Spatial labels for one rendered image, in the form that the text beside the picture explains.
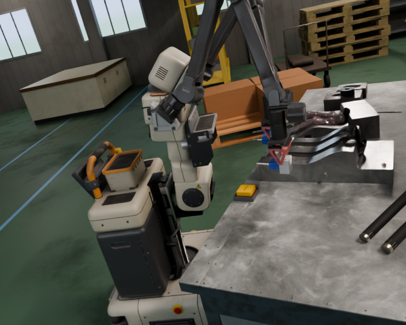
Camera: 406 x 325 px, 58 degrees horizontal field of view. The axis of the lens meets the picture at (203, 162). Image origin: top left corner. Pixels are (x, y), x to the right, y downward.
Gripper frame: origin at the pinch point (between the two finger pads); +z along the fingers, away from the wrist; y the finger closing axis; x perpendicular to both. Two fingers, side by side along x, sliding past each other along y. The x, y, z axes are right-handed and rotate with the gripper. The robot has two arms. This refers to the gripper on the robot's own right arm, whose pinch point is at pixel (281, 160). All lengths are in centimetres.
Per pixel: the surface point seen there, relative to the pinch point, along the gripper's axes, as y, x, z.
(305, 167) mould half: 10.2, -5.7, 8.0
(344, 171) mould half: 10.2, -20.2, 9.6
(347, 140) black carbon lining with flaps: 16.2, -20.9, -0.5
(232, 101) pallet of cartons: 284, 140, 59
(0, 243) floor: 31, 270, 100
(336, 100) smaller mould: 96, -7, 8
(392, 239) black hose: -27.0, -36.8, 11.1
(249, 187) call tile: -1.9, 13.8, 11.5
